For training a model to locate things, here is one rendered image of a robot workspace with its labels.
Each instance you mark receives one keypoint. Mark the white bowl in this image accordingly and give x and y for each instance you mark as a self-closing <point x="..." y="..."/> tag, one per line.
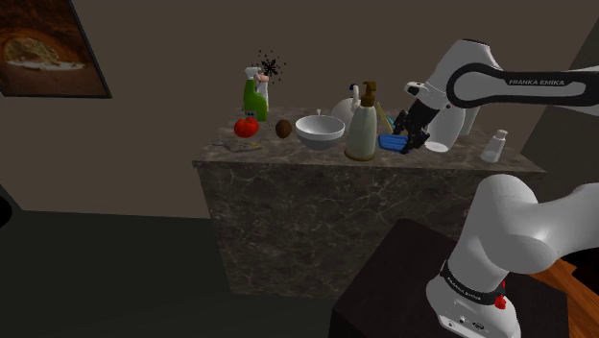
<point x="319" y="133"/>

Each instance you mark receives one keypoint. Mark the red tomato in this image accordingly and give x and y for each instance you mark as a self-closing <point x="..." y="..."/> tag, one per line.
<point x="246" y="127"/>

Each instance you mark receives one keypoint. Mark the framed brown wall picture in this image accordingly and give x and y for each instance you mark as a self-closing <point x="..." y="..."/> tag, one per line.
<point x="42" y="51"/>

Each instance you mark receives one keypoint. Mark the dark marble kitchen counter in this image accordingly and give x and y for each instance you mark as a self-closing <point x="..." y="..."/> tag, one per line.
<point x="299" y="224"/>

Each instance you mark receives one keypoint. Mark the dark robot stand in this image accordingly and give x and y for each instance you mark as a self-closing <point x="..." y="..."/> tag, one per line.
<point x="388" y="281"/>

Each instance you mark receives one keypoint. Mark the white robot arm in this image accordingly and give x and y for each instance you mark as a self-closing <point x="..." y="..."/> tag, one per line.
<point x="505" y="229"/>

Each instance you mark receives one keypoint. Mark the yellow green stick tool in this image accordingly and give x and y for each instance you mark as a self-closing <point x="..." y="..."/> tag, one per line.
<point x="384" y="117"/>

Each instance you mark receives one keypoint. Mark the green spray bottle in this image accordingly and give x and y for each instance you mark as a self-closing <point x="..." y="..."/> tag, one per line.
<point x="254" y="100"/>

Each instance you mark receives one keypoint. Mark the white kettle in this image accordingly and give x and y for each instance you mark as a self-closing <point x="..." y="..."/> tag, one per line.
<point x="344" y="112"/>

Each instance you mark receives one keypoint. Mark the orange wooden board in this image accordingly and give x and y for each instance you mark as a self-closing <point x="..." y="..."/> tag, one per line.
<point x="573" y="292"/>

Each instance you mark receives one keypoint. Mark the white vase with black twigs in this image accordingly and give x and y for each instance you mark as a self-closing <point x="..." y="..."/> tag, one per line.
<point x="267" y="70"/>

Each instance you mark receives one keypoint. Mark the pale soap dispenser brown pump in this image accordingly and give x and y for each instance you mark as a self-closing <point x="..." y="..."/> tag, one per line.
<point x="361" y="131"/>

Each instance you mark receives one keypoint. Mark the blue sponge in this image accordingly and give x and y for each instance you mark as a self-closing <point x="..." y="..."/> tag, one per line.
<point x="390" y="142"/>

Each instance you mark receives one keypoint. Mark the brown kiwi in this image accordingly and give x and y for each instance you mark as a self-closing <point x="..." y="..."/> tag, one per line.
<point x="283" y="129"/>

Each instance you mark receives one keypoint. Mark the small clear bottle white cap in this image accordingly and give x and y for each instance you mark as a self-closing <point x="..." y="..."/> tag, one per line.
<point x="493" y="149"/>

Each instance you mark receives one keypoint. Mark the grey flat cloth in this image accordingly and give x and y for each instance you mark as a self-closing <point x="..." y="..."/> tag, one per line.
<point x="239" y="146"/>

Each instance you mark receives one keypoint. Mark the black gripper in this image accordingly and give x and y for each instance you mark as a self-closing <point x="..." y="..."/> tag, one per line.
<point x="419" y="113"/>

